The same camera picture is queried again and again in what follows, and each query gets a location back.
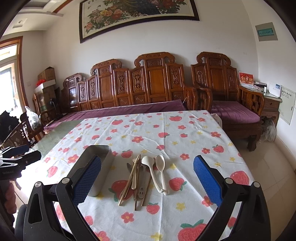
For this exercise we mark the stacked cardboard boxes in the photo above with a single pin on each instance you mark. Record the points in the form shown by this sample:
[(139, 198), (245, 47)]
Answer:
[(45, 93)]

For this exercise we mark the carved wooden armchair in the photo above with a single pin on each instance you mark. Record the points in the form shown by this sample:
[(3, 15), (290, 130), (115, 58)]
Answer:
[(216, 80)]

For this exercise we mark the white router box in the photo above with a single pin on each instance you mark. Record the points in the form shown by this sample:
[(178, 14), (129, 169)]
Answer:
[(274, 89)]

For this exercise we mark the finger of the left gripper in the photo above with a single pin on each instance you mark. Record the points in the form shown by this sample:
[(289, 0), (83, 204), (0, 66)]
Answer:
[(10, 152)]

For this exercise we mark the framed peony flower painting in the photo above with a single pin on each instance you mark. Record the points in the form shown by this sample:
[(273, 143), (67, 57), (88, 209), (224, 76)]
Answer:
[(98, 17)]

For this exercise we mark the light wooden chopstick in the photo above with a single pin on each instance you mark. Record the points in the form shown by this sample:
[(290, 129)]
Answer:
[(125, 190)]

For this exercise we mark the grey plastic bag on floor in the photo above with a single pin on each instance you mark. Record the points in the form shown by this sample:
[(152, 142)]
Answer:
[(269, 132)]

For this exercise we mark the cream plastic ladle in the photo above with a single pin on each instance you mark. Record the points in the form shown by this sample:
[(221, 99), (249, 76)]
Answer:
[(149, 161)]

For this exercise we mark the cream plastic spoon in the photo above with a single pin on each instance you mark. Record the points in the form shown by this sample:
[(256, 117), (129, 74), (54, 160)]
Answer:
[(160, 164)]

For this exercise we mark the wooden side table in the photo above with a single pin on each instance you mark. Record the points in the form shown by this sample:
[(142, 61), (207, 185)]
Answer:
[(271, 108)]

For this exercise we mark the strawberry flower tablecloth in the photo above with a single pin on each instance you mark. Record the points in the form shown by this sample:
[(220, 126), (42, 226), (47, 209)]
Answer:
[(151, 191)]

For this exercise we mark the dark wooden chair at left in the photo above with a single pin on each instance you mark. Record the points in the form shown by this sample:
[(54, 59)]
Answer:
[(23, 134)]

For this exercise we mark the red greeting card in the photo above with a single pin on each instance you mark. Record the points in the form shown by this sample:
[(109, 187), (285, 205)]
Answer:
[(246, 79)]

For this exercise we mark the clear plastic bag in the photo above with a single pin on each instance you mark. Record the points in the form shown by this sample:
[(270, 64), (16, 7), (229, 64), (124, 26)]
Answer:
[(33, 118)]

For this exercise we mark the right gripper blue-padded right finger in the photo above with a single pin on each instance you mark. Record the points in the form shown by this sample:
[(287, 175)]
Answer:
[(252, 222)]

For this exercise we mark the grey wall electrical panel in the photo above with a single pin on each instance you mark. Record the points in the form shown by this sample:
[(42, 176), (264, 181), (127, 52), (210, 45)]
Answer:
[(266, 32)]

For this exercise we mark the carved wooden long sofa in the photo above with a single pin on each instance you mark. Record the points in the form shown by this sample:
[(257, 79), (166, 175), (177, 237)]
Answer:
[(155, 78)]

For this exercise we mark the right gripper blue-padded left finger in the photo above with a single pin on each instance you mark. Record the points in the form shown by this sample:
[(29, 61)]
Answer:
[(53, 213)]

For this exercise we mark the purple armchair cushion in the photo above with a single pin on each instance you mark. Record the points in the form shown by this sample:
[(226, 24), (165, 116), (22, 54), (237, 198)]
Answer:
[(232, 112)]

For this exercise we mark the white wall distribution box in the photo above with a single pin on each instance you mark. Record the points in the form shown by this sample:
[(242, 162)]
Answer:
[(287, 105)]

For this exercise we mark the grey metal utensil box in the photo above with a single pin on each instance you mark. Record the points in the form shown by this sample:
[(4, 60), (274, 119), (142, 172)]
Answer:
[(107, 158)]

